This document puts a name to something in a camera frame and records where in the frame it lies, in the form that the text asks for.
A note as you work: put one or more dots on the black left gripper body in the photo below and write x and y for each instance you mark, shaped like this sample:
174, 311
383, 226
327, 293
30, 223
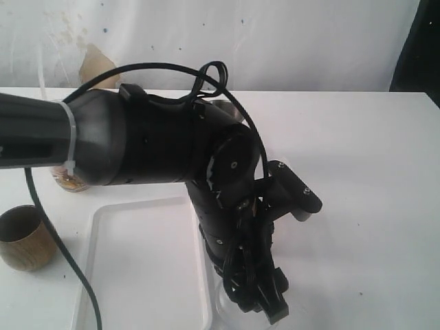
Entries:
235, 233

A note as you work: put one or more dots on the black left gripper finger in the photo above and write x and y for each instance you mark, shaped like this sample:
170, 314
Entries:
248, 284
272, 285

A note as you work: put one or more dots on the clear dome lid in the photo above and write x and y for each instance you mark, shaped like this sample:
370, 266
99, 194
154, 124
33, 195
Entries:
232, 317

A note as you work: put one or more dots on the stainless steel cup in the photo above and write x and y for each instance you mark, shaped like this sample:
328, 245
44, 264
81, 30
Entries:
227, 107

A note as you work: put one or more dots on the brown wooden cup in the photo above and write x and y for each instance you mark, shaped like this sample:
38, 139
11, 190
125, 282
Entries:
26, 244

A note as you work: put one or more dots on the clear plastic measuring cup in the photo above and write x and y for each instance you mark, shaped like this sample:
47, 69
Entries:
66, 181

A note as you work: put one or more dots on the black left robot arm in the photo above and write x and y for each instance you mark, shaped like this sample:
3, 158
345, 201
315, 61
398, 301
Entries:
128, 136

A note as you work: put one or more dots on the white rectangular tray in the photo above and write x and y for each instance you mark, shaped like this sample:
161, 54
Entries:
145, 262

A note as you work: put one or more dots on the dark object at right edge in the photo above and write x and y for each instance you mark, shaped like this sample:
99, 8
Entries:
417, 68

